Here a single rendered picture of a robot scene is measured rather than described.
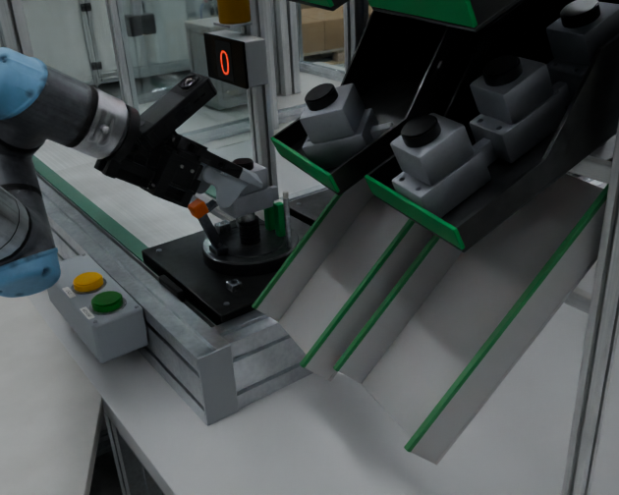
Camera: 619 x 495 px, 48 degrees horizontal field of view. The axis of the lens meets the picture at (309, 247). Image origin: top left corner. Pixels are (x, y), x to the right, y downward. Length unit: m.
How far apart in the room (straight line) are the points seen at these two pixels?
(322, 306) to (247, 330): 0.13
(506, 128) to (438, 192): 0.08
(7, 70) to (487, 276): 0.52
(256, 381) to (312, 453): 0.13
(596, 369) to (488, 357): 0.11
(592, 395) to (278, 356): 0.39
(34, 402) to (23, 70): 0.43
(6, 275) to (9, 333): 0.37
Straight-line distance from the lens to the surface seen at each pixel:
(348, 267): 0.77
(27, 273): 0.80
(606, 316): 0.63
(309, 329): 0.77
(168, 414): 0.92
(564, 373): 0.98
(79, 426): 0.94
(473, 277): 0.69
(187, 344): 0.86
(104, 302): 0.95
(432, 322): 0.69
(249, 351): 0.88
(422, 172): 0.55
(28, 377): 1.05
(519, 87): 0.58
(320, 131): 0.65
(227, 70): 1.14
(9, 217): 0.75
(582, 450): 0.72
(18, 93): 0.79
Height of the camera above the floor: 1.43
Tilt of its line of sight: 27 degrees down
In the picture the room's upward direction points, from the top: 3 degrees counter-clockwise
